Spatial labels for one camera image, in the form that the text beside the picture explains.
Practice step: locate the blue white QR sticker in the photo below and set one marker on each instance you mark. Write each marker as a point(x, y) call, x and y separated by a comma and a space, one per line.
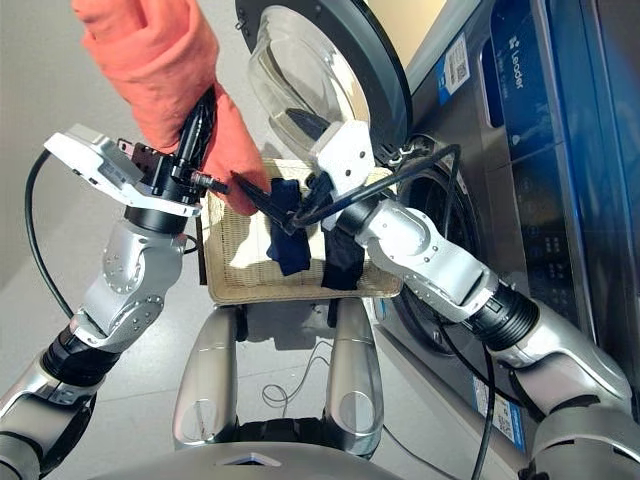
point(456, 65)

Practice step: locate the grey washing machine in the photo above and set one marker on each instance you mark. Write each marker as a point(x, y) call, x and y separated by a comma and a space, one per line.
point(500, 210)

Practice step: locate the pale woven basket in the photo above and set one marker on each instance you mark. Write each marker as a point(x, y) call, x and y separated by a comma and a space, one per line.
point(250, 270)

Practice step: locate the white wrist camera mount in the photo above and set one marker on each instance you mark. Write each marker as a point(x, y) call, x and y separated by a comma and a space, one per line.
point(95, 155)
point(347, 155)

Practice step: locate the round glass washer door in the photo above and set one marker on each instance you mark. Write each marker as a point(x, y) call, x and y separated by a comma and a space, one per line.
point(350, 60)

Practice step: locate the orange garment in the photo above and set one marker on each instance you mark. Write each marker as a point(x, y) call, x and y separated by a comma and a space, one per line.
point(160, 65)

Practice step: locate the black garment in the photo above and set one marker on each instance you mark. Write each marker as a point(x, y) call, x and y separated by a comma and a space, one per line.
point(342, 265)

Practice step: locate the navy blue garment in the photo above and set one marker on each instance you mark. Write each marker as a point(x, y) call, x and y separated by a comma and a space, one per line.
point(292, 250)

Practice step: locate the colourful energy label sticker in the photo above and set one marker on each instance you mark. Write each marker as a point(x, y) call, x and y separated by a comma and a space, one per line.
point(500, 415)

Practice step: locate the black washer control panel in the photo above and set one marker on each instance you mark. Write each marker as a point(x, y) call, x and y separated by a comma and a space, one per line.
point(565, 150)

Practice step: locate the silver robot torso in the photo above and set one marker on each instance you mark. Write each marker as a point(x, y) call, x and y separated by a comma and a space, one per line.
point(250, 462)

